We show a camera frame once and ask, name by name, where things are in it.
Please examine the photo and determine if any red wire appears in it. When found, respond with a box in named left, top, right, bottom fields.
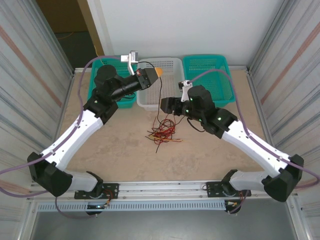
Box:
left=156, top=118, right=177, bottom=133
left=146, top=126, right=176, bottom=141
left=159, top=122, right=177, bottom=141
left=153, top=129, right=173, bottom=146

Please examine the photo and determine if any white plastic basket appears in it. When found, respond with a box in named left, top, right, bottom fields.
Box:
left=136, top=57, right=186, bottom=112

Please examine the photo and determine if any teal plastic basket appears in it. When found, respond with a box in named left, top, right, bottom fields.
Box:
left=182, top=54, right=238, bottom=104
left=88, top=55, right=138, bottom=110

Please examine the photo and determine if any brown wooden door frame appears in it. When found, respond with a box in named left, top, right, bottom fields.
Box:
left=76, top=0, right=106, bottom=58

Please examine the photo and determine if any orange floor cable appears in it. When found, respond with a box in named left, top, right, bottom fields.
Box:
left=56, top=31, right=75, bottom=40

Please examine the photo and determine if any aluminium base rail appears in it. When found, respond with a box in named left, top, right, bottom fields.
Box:
left=29, top=181, right=271, bottom=201

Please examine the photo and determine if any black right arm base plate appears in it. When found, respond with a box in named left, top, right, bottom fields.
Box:
left=205, top=181, right=252, bottom=198

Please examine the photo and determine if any grey slotted cable duct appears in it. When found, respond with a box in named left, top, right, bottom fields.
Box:
left=36, top=199, right=227, bottom=212

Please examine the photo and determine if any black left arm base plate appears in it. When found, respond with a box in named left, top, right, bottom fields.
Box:
left=74, top=183, right=120, bottom=200

